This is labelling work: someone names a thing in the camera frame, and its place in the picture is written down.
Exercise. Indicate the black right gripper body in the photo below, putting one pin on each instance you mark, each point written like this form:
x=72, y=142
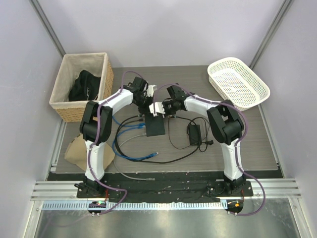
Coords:
x=170, y=107

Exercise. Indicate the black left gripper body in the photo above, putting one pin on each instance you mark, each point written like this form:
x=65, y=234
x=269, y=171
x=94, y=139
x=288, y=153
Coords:
x=143, y=103

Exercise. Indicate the dark grey network switch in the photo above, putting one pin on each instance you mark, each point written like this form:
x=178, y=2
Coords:
x=154, y=125

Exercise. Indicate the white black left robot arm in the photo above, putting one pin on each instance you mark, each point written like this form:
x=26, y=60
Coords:
x=96, y=126

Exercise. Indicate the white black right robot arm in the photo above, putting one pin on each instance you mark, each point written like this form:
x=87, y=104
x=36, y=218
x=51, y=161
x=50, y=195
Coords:
x=226, y=126

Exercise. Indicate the black power adapter brick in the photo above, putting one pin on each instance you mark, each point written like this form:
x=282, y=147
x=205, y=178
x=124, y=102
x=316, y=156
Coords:
x=194, y=133

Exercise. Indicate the wicker basket with liner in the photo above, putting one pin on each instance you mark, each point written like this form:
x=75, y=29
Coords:
x=97, y=64

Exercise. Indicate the black cloth in basket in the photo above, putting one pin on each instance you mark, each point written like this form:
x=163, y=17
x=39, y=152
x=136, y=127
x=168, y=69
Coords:
x=85, y=88

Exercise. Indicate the white perforated plastic basket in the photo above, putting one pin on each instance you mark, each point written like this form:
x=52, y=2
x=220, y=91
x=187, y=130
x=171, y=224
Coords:
x=233, y=80

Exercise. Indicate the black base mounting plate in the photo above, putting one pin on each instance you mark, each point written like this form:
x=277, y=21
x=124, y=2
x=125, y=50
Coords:
x=160, y=190

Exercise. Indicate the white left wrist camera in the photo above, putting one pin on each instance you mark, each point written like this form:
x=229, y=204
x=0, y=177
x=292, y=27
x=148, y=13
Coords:
x=151, y=90

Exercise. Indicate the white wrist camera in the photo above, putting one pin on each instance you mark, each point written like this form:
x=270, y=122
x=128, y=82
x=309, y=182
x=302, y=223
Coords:
x=151, y=90
x=156, y=109

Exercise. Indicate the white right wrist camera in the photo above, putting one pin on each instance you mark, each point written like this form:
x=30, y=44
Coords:
x=156, y=109

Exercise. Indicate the white slotted cable duct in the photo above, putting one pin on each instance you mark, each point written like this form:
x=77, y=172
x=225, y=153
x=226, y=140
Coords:
x=98, y=206

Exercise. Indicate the aluminium rail frame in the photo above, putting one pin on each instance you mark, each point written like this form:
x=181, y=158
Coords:
x=268, y=188

